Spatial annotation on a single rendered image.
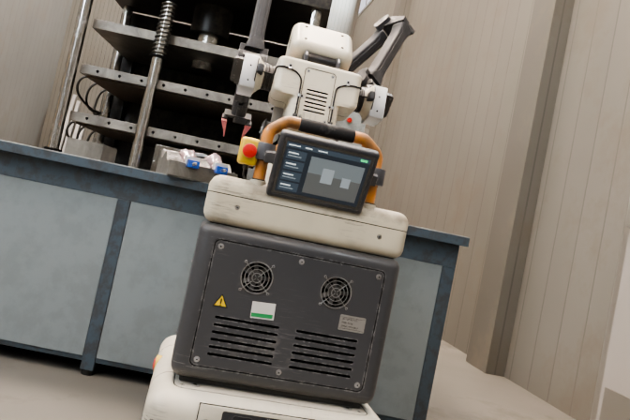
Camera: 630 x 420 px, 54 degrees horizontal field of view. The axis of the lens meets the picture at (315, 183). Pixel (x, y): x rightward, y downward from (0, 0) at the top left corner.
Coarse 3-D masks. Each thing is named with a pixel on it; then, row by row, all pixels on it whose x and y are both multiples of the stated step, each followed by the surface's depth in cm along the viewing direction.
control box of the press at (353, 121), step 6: (354, 114) 333; (342, 120) 332; (348, 120) 331; (354, 120) 333; (360, 120) 333; (342, 126) 332; (348, 126) 332; (354, 126) 332; (360, 126) 333; (354, 144) 332; (360, 144) 332
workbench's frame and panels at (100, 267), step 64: (0, 192) 236; (64, 192) 237; (128, 192) 238; (192, 192) 239; (0, 256) 235; (64, 256) 236; (128, 256) 237; (192, 256) 238; (448, 256) 242; (0, 320) 234; (64, 320) 235; (128, 320) 236; (384, 384) 239
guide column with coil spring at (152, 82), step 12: (168, 0) 321; (168, 12) 320; (168, 24) 321; (156, 48) 319; (156, 60) 319; (156, 72) 319; (156, 84) 320; (144, 96) 318; (144, 108) 317; (144, 120) 317; (144, 132) 318; (132, 144) 318; (132, 156) 316
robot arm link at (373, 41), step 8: (384, 16) 246; (376, 24) 245; (384, 24) 244; (376, 32) 247; (368, 40) 247; (376, 40) 245; (384, 40) 246; (360, 48) 247; (368, 48) 245; (376, 48) 246; (352, 56) 246; (360, 56) 245; (368, 56) 246; (352, 64) 245; (360, 64) 247
